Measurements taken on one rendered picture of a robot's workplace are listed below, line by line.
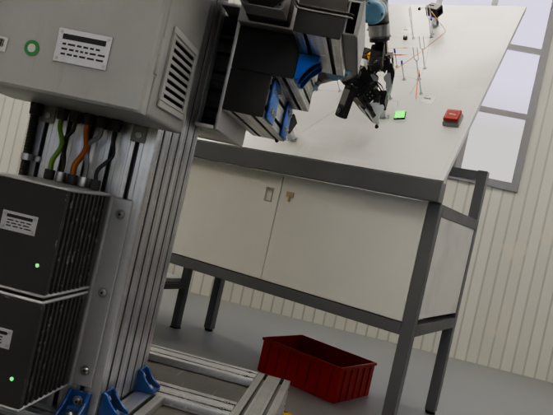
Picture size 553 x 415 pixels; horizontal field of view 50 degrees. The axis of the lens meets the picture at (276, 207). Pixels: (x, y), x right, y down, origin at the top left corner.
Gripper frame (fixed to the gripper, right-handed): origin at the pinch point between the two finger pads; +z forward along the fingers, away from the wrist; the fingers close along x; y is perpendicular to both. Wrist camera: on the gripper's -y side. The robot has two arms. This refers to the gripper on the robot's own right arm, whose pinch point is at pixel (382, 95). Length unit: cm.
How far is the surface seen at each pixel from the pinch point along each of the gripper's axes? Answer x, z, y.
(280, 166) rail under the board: 34.4, 19.5, -20.7
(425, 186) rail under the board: -18.3, 22.9, -31.3
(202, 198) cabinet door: 71, 34, -18
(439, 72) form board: -17.4, -2.6, 22.8
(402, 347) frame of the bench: -12, 70, -52
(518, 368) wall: -49, 200, 116
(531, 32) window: -53, 11, 203
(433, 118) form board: -17.9, 8.8, -2.4
